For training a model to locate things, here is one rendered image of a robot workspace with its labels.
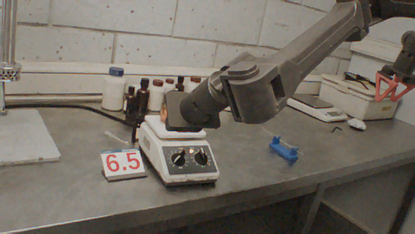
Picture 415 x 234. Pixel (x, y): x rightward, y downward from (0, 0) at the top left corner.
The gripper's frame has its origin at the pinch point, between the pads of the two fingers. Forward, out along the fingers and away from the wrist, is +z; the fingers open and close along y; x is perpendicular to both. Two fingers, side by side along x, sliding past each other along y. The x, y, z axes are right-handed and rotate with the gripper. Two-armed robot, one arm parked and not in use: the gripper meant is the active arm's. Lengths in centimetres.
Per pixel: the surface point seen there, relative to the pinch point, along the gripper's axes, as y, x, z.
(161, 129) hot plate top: -1.7, -1.9, 10.1
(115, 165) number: 8.8, 5.5, 12.4
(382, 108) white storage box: -129, -22, 34
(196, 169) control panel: -7.3, 8.1, 6.2
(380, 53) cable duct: -143, -54, 34
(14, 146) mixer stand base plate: 29.4, -1.0, 22.3
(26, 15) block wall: 28, -45, 38
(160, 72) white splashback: -20, -35, 48
